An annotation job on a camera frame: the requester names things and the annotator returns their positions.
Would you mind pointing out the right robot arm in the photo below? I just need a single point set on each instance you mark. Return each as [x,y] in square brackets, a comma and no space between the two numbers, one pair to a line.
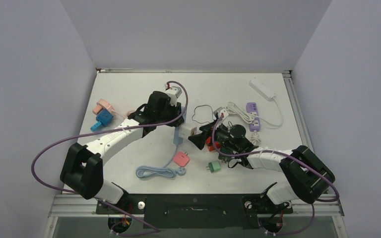
[307,177]

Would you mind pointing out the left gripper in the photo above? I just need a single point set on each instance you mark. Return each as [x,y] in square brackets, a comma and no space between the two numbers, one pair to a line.
[175,110]

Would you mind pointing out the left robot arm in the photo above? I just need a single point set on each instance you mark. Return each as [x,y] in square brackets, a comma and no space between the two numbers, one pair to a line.
[83,167]

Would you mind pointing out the light blue power strip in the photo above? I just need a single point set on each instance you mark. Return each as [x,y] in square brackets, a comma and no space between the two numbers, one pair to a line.
[177,139]

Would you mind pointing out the red pink plug adapter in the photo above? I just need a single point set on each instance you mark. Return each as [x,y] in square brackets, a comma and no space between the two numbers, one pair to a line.
[209,145]

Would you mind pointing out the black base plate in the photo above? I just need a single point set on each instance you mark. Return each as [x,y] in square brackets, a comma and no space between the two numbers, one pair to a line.
[198,211]

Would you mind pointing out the light green charger plug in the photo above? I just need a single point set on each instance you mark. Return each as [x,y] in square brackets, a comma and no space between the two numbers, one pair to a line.
[213,166]

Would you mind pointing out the white wall adapter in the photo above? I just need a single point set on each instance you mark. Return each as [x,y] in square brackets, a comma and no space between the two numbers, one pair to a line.
[187,130]

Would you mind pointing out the blue adapter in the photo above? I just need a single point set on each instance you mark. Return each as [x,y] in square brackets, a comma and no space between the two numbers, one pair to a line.
[103,119]

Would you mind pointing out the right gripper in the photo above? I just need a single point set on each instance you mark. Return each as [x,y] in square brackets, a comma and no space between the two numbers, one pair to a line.
[200,139]

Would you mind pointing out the white power strip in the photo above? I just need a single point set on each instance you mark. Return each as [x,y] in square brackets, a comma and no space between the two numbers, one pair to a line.
[262,90]

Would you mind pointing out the purple USB power strip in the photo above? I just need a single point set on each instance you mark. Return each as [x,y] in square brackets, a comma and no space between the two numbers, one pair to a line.
[254,124]

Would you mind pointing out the dark green cube socket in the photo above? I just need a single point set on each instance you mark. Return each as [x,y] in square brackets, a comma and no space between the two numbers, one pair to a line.
[225,159]

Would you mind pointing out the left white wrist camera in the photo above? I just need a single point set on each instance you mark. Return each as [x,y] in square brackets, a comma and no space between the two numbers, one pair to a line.
[174,92]

